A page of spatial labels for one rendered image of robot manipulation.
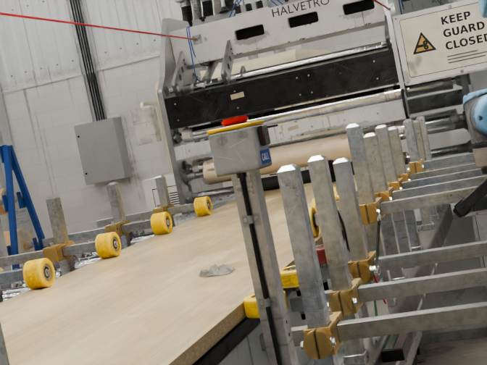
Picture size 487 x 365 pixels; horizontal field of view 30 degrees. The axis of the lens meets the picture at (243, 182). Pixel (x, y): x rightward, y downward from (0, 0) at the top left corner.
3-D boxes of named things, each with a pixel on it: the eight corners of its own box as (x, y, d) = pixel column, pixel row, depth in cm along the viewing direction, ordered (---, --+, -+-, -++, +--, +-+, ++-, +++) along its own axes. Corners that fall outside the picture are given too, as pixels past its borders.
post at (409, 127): (435, 238, 354) (412, 117, 351) (434, 240, 350) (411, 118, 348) (426, 240, 355) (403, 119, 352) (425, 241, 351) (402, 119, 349)
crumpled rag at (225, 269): (241, 267, 211) (239, 258, 210) (229, 274, 204) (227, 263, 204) (207, 272, 214) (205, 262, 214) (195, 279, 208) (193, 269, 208)
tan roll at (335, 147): (469, 135, 433) (464, 110, 433) (467, 137, 422) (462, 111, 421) (193, 187, 475) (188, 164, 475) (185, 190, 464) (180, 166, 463)
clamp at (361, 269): (380, 271, 216) (376, 250, 216) (372, 282, 203) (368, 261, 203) (357, 274, 218) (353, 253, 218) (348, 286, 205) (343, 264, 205)
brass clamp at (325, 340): (349, 336, 169) (344, 310, 168) (336, 358, 156) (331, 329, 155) (317, 340, 170) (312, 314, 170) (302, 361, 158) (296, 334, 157)
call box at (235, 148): (274, 169, 137) (264, 119, 136) (261, 174, 130) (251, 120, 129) (230, 177, 139) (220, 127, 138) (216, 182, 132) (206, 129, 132)
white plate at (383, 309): (391, 318, 218) (383, 277, 217) (376, 348, 193) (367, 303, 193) (388, 319, 218) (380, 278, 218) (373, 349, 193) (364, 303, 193)
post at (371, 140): (408, 296, 258) (377, 131, 256) (407, 299, 255) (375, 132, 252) (396, 298, 259) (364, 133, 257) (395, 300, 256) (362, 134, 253)
